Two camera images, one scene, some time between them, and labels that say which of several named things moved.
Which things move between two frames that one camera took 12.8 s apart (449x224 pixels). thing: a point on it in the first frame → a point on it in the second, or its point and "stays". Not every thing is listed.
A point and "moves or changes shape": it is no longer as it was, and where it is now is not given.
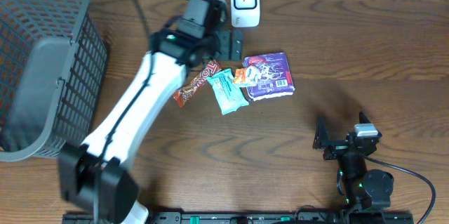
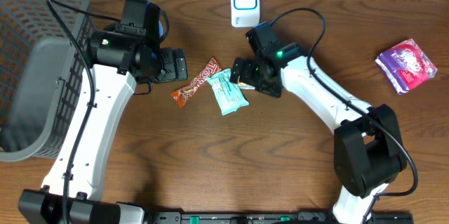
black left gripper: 231,43 → 165,64
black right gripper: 341,147 → 256,73
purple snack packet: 275,78 moves or changes shape
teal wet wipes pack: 229,95 stays
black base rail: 249,218 stays
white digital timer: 245,1 stays
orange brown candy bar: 181,95 stays
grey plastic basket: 54,70 stays
